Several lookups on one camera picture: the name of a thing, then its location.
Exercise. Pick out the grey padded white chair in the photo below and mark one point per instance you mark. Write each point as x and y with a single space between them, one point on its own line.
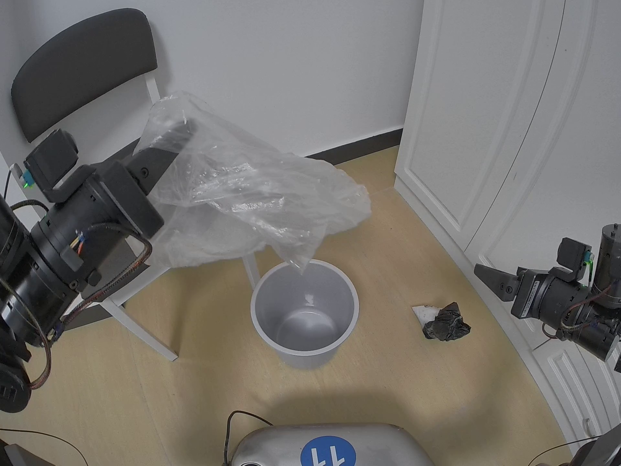
82 66

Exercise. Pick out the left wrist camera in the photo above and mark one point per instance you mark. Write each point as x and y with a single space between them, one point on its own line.
51 158

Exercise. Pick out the white trash bin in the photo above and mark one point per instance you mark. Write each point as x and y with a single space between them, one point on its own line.
310 318

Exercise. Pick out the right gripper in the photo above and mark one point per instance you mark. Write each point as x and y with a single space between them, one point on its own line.
538 296

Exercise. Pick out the white wardrobe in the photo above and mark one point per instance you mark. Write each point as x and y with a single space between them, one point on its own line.
485 114

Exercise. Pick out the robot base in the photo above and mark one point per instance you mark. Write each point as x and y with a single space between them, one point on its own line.
271 449

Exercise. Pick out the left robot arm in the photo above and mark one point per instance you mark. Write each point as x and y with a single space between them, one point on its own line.
19 270

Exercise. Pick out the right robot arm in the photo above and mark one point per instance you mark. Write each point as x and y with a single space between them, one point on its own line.
606 260

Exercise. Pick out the black plastic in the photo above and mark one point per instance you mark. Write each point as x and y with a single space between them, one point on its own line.
446 325

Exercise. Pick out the white paper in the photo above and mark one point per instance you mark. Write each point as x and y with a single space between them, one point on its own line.
424 312

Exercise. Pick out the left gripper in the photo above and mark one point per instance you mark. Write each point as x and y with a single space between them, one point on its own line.
111 202

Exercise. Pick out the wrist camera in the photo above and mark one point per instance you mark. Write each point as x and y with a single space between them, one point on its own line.
570 255
51 158

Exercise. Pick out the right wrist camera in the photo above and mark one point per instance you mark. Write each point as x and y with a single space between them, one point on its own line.
570 255

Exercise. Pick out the clear plastic bag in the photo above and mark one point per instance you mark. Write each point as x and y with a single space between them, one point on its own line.
271 197

